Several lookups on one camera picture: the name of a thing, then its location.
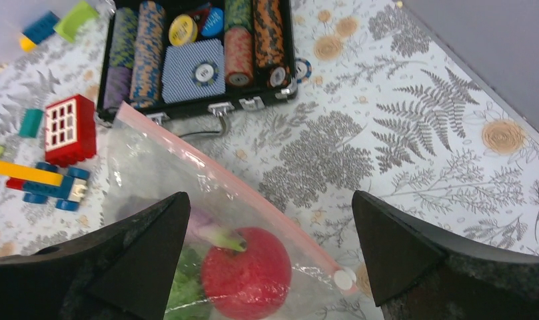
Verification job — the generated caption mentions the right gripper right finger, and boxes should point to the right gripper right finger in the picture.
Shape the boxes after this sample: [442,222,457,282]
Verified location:
[352,191,539,319]

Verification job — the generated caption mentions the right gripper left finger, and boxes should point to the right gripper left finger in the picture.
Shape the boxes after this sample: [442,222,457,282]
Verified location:
[0,192,190,319]

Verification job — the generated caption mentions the purple toy eggplant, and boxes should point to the purple toy eggplant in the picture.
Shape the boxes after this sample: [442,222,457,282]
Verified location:
[185,207,247,252]

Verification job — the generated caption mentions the clear pink dotted zip bag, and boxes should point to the clear pink dotted zip bag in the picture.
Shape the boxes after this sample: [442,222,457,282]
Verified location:
[103,104,356,319]

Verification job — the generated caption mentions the red toy apple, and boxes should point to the red toy apple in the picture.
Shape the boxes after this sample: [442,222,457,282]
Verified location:
[201,227,292,319]

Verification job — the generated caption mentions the green toy leaf vegetable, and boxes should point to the green toy leaf vegetable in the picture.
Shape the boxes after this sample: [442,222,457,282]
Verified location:
[163,245,212,320]

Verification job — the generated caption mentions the yellow toy block sailboat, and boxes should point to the yellow toy block sailboat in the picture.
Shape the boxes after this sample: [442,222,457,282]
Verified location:
[0,160,90,211]

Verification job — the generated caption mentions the red white window block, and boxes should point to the red white window block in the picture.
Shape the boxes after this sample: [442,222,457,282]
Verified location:
[45,94,97,167]

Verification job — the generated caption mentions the floral table mat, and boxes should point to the floral table mat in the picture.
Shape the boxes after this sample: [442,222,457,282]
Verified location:
[0,1,539,319]

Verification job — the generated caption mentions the teal toy block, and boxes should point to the teal toy block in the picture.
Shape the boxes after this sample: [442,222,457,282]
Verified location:
[19,109,44,138]

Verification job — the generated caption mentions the black poker chip case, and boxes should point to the black poker chip case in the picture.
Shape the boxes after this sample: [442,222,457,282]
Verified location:
[96,1,297,124]

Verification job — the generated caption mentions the loose poker chip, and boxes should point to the loose poker chip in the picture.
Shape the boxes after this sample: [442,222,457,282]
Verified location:
[295,58,312,83]

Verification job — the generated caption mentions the green arch block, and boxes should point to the green arch block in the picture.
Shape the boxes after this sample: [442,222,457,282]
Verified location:
[53,1,99,43]

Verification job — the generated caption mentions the blue yellow brick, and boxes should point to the blue yellow brick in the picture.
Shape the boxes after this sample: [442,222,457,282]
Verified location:
[19,11,60,52]

